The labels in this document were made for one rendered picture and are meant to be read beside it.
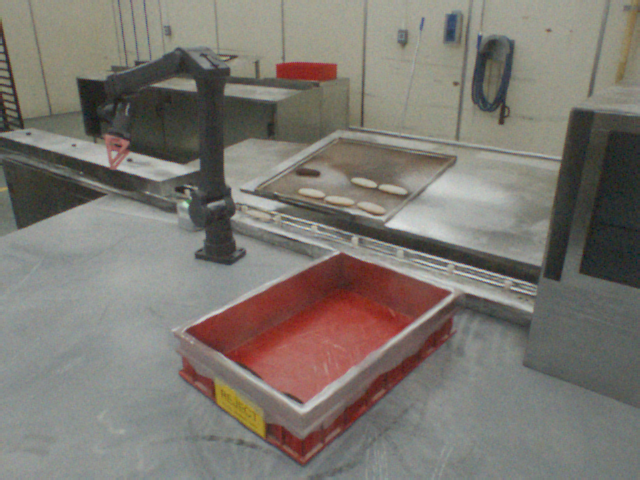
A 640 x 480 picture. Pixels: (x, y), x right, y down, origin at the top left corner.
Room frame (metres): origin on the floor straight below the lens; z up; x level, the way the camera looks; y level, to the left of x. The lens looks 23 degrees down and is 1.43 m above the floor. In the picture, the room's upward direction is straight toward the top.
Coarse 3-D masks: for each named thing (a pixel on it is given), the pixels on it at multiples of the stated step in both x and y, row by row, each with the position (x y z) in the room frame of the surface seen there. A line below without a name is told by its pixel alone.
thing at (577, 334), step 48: (624, 96) 0.92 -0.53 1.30; (576, 144) 0.86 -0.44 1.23; (576, 192) 0.93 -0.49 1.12; (576, 240) 0.77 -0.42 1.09; (576, 288) 0.76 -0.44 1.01; (624, 288) 0.72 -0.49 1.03; (528, 336) 0.80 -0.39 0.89; (576, 336) 0.75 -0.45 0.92; (624, 336) 0.71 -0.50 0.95; (576, 384) 0.74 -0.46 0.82; (624, 384) 0.70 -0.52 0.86
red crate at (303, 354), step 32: (288, 320) 0.95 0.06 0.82; (320, 320) 0.95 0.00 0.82; (352, 320) 0.95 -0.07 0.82; (384, 320) 0.95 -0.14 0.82; (448, 320) 0.88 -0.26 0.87; (256, 352) 0.84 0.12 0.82; (288, 352) 0.84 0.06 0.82; (320, 352) 0.84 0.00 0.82; (352, 352) 0.84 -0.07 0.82; (288, 384) 0.74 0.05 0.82; (320, 384) 0.74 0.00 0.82; (384, 384) 0.72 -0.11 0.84; (352, 416) 0.65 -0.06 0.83; (288, 448) 0.59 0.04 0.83; (320, 448) 0.59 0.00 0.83
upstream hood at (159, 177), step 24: (0, 144) 2.39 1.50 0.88; (24, 144) 2.24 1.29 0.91; (48, 144) 2.20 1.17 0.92; (72, 144) 2.15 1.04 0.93; (96, 144) 2.20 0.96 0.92; (72, 168) 2.01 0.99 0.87; (96, 168) 1.90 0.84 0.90; (120, 168) 1.82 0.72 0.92; (144, 168) 1.82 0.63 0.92; (168, 168) 1.82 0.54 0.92; (192, 168) 1.82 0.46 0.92; (168, 192) 1.69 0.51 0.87
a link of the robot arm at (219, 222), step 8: (208, 200) 1.28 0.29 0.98; (216, 200) 1.29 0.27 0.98; (208, 208) 1.26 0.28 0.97; (216, 208) 1.27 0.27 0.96; (224, 208) 1.29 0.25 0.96; (216, 216) 1.27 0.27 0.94; (224, 216) 1.29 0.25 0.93; (216, 224) 1.25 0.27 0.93; (224, 224) 1.27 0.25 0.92; (216, 232) 1.25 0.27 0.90
